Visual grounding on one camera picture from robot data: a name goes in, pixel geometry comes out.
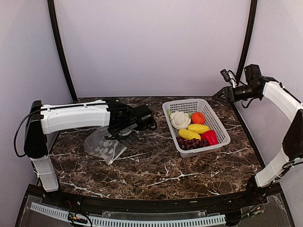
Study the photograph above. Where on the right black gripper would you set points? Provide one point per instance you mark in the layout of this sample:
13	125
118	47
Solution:
228	92

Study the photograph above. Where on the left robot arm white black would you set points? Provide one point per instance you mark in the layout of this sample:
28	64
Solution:
46	119

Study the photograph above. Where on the white slotted cable duct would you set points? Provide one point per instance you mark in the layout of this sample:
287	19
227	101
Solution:
123	219

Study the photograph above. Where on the right black frame post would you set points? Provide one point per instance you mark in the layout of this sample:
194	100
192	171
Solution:
247	38

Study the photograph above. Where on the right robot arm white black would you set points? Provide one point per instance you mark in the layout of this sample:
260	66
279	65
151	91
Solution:
258	86

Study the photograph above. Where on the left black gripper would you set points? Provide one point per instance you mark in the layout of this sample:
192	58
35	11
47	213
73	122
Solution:
112	131

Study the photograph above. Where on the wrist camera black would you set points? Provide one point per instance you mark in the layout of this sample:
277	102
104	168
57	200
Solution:
149	123
229	77

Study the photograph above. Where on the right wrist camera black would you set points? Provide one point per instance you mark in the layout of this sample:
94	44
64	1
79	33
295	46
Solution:
229	77

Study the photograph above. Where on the left black frame post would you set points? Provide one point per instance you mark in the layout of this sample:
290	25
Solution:
60	50

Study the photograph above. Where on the black front rail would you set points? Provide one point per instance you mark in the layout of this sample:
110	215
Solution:
90	204

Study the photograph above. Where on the white cauliflower toy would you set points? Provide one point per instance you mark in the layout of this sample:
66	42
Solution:
180	120

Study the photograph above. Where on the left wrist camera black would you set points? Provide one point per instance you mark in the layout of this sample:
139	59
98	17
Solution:
149	123

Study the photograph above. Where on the red bell pepper toy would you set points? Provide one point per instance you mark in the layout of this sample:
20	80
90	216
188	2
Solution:
211	137

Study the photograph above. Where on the clear polka dot zip bag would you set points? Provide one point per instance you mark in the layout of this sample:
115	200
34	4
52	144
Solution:
97	145

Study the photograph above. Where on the white plastic perforated basket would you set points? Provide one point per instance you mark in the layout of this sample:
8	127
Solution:
191	106

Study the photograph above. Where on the orange pumpkin toy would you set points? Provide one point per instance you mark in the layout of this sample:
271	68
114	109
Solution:
198	118

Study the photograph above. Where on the black frame post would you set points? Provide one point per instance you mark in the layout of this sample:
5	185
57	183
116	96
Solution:
247	38
60	50

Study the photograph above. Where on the dark red grape bunch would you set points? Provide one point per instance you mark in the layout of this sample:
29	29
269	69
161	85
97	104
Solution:
185	144

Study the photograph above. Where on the yellow corn toy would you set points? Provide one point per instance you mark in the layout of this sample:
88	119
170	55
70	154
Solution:
189	134
198	128

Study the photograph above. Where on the small circuit board with wires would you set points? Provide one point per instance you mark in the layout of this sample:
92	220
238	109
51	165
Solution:
79	220

